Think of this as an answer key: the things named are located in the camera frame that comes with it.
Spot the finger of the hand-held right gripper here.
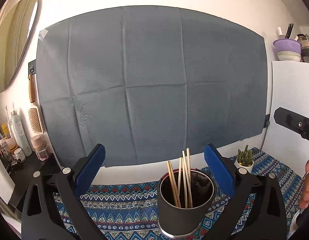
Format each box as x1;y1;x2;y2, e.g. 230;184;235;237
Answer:
274;107;309;142

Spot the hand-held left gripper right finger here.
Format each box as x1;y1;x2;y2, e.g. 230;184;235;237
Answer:
204;144;287;240

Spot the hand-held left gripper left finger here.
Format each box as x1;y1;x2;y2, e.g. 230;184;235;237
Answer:
22;144;106;240

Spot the bunch of wooden chopsticks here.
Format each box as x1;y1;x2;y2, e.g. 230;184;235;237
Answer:
166;149;194;209

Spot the black cylindrical utensil holder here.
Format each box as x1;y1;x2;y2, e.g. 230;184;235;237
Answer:
157;169;216;239

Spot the cactus in white pot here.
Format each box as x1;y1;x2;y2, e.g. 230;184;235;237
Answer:
234;145;254;175

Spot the white cabinet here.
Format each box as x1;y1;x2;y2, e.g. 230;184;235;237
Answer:
261;60;309;178

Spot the blue patterned tablecloth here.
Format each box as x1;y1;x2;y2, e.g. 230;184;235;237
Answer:
53;147;305;240

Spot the pink jar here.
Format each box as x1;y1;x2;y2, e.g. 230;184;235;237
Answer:
31;135;49;161

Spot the black side shelf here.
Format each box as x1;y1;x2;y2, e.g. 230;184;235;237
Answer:
5;152;63;206

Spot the stack of white bowls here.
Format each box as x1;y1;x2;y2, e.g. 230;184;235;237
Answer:
277;51;302;62

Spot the wooden hairbrush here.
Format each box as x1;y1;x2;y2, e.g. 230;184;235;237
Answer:
28;74;44;134

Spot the purple colander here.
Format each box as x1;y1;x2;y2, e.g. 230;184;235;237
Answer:
273;39;302;55

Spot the grey spray bottle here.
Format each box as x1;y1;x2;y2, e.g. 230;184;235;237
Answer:
10;110;32;157

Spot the white paper bag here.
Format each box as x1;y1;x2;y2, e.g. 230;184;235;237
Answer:
0;151;15;198

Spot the black chopsticks bundle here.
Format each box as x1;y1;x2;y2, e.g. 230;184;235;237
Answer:
284;24;294;40

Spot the grey-blue backdrop cloth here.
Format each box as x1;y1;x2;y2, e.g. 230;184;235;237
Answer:
35;5;268;168

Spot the oval wall mirror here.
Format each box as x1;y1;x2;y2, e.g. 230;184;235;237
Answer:
0;0;39;93

